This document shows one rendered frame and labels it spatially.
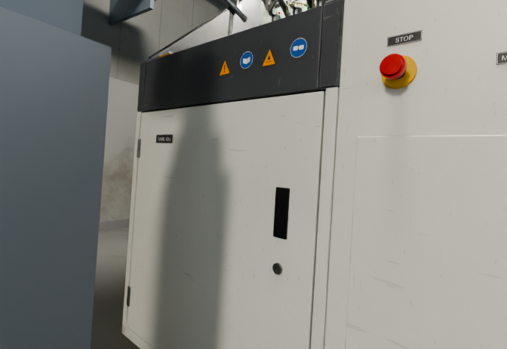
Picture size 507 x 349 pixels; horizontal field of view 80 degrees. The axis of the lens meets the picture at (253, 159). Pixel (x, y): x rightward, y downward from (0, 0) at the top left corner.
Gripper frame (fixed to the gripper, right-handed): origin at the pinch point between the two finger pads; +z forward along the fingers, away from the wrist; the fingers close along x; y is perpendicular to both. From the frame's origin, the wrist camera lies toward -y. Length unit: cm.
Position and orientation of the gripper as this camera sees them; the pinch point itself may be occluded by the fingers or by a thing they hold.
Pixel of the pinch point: (271, 8)
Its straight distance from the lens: 105.7
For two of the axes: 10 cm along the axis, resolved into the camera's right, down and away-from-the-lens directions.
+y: -6.5, -0.5, -7.6
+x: 7.6, 0.4, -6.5
